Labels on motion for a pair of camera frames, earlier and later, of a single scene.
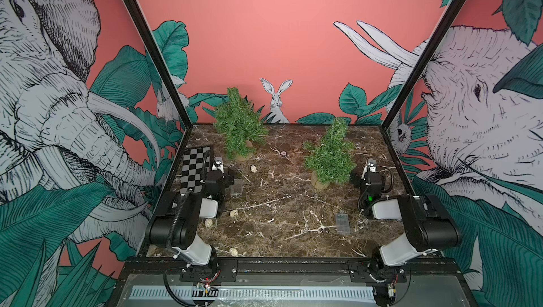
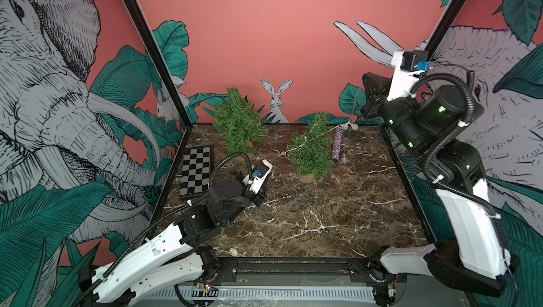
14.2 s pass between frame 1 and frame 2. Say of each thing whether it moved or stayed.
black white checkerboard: stayed
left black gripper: moved
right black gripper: moved
